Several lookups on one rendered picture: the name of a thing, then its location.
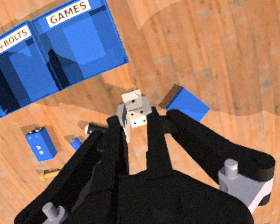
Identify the white domino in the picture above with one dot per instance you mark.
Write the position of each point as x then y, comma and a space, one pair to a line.
134, 106

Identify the blue three-compartment bin rack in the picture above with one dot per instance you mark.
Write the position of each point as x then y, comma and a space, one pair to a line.
78, 49

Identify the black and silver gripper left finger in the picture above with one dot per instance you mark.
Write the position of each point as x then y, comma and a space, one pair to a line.
69, 187

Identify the blue aa battery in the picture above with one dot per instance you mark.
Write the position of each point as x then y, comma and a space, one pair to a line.
75, 143

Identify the black aa battery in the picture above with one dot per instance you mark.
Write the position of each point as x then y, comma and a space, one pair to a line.
90, 128

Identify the gold bolt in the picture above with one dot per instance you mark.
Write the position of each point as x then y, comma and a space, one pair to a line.
44, 175

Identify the blue nine-volt battery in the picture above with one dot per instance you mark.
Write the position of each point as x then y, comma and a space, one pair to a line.
41, 144

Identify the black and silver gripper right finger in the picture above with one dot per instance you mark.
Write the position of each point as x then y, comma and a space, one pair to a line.
244, 173

